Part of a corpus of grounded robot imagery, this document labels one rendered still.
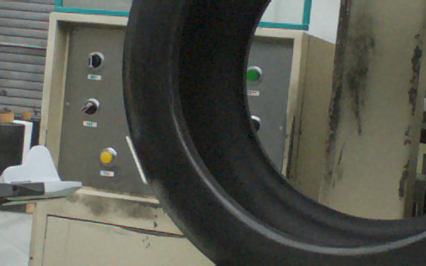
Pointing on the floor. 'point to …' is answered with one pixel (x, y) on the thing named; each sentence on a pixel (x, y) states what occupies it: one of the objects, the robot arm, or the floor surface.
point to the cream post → (376, 107)
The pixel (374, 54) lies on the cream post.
